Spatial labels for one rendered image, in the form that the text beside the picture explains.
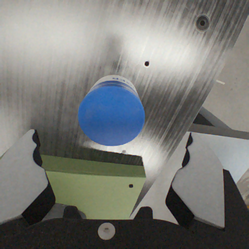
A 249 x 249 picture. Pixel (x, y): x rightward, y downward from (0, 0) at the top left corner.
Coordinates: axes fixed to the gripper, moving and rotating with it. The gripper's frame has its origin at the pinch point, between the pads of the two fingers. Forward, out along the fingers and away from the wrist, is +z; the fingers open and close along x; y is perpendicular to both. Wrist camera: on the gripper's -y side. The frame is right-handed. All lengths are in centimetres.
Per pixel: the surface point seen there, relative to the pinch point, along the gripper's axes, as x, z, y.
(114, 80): -0.2, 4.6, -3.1
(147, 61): 4.1, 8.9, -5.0
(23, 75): -13.6, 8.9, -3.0
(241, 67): 96, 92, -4
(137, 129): 2.5, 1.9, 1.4
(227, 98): 91, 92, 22
